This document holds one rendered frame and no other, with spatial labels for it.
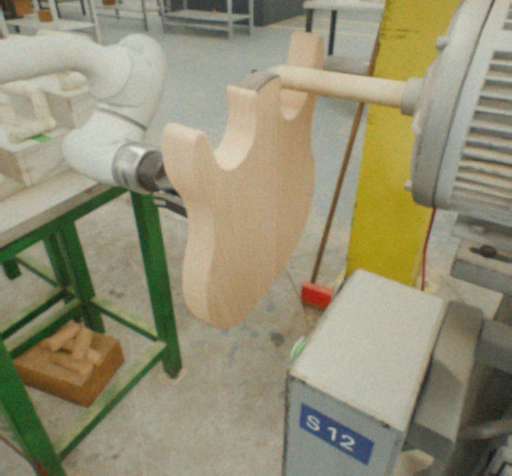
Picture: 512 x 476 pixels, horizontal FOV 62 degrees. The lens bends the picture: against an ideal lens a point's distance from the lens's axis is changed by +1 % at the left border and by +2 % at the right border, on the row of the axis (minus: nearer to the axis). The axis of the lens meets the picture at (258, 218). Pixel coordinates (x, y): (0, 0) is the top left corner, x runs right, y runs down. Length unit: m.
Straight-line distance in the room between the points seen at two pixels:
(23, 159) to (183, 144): 0.68
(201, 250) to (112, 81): 0.39
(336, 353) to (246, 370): 1.39
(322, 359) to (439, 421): 0.14
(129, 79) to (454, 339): 0.66
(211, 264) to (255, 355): 1.27
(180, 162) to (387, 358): 0.28
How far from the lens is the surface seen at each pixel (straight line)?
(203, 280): 0.58
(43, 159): 1.13
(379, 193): 1.67
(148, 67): 0.86
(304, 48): 0.68
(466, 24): 0.48
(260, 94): 0.55
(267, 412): 1.67
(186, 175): 0.48
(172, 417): 1.69
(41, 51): 0.76
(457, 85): 0.45
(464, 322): 0.57
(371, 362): 0.39
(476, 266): 0.52
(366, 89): 0.58
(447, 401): 0.49
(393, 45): 1.50
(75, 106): 1.15
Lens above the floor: 1.42
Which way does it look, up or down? 33 degrees down
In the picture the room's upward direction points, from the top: straight up
